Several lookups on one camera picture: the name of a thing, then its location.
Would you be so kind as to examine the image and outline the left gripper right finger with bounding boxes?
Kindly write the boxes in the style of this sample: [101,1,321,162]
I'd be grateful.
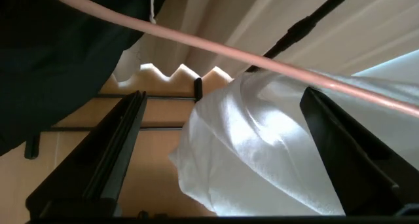
[299,87,419,217]

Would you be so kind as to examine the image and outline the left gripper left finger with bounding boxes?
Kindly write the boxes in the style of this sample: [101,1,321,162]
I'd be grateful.
[25,90,149,218]

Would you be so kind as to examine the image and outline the white garment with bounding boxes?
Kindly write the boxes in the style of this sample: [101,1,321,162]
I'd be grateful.
[168,69,419,217]

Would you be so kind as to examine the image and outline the black shorts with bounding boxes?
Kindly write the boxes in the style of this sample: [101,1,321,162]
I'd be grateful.
[0,0,171,156]

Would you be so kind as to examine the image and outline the pink clothes hanger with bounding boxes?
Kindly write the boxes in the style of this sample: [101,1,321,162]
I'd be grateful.
[41,0,419,119]

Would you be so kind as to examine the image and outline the black clothes rack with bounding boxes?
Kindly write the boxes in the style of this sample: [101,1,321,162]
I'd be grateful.
[24,0,361,160]

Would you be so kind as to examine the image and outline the beige curtain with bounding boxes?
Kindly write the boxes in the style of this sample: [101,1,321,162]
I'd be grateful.
[113,0,419,84]

